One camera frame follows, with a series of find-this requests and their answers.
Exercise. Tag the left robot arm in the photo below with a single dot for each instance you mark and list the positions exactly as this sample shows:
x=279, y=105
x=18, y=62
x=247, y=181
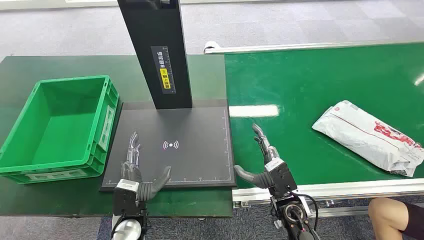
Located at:
x=127, y=203

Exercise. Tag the green conveyor belt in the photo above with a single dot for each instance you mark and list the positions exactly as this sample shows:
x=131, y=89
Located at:
x=314, y=82

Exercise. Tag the white plastic mailer package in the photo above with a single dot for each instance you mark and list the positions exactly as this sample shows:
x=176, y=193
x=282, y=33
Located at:
x=361, y=136

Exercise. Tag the green plastic crate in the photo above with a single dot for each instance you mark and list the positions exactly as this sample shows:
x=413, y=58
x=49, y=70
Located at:
x=59, y=129

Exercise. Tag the person's leg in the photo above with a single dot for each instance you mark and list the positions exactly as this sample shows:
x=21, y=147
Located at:
x=386, y=215

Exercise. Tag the aluminium conveyor frame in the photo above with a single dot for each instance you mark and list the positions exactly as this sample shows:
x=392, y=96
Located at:
x=331, y=191

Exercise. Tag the ruler label with yellow sticker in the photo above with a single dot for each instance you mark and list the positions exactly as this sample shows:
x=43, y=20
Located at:
x=164, y=69

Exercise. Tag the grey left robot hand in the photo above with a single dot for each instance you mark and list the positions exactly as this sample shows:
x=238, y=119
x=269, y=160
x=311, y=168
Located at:
x=132, y=170

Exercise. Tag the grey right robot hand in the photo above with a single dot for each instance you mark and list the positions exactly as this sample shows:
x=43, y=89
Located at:
x=265, y=145

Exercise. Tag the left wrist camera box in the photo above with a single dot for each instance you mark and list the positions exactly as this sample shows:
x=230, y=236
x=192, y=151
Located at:
x=127, y=185

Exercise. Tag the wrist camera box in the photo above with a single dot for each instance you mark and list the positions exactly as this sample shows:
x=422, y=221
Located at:
x=275, y=164
x=127, y=185

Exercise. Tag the black inbound scanner machine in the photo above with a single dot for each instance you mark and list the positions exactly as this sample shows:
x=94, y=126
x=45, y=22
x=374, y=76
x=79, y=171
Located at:
x=185, y=159

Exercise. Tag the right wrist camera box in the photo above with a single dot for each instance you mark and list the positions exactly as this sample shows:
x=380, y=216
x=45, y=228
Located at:
x=275, y=164

